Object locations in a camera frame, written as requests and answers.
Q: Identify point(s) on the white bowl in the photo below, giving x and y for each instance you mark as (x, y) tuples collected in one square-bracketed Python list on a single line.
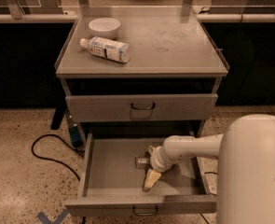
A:
[(105, 27)]

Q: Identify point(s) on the white labelled bottle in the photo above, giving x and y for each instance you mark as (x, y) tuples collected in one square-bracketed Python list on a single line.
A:
[(106, 48)]

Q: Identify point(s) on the grey top drawer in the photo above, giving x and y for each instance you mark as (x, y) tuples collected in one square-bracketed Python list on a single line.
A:
[(101, 108)]

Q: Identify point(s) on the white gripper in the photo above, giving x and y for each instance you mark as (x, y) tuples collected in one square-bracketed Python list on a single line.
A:
[(156, 160)]

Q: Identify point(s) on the blue power adapter box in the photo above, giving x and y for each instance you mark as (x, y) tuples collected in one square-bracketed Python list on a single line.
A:
[(74, 133)]

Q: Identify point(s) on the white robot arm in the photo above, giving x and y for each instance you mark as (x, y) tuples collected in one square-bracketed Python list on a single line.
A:
[(245, 171)]

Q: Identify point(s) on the grey drawer cabinet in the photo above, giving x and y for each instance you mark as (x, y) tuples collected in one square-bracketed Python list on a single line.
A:
[(170, 54)]

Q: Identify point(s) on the grey open middle drawer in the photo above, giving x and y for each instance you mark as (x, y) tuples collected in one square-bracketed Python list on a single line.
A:
[(111, 183)]

